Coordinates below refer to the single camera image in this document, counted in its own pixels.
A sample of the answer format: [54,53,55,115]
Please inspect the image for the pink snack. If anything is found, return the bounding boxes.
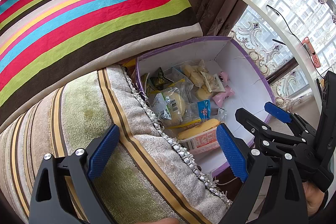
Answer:
[213,71,235,107]

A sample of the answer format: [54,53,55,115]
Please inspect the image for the white pastry snack packet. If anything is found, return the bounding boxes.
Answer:
[201,72,226,93]

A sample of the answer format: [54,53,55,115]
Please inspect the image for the large clear bread bag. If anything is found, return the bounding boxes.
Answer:
[177,118,221,155]

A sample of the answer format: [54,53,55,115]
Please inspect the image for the clear cookie packet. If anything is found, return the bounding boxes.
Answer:
[181,60,212,101]

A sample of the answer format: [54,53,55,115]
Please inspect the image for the clear blue-edged snack bag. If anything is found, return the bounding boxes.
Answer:
[186,100,227,122]

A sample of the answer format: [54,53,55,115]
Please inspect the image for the clear yellow-strip bun bag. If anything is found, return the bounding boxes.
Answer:
[149,80,201,129]

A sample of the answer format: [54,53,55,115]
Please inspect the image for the green yellow snack packet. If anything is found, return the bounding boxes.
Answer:
[141,67,173,95]

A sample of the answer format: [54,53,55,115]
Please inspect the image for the person's right hand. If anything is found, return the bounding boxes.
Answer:
[302,181,325,217]

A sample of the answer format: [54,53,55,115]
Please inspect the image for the purple white cardboard box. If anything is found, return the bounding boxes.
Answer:
[135,35,276,178]

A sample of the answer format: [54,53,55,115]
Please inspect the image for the orange comb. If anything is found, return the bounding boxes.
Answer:
[302,37,321,68]

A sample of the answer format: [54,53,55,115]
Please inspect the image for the white window shelf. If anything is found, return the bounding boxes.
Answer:
[242,0,322,113]

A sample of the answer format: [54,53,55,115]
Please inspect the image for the striped sofa cushion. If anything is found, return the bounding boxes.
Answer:
[1,65,231,223]

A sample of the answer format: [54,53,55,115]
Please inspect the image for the white lace curtain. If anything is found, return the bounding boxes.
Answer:
[231,0,335,110]

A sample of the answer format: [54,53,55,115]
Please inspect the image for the colourful striped cloth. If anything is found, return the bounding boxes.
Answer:
[1,0,202,128]

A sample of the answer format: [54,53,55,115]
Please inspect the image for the black cable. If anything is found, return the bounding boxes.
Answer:
[266,4,325,80]

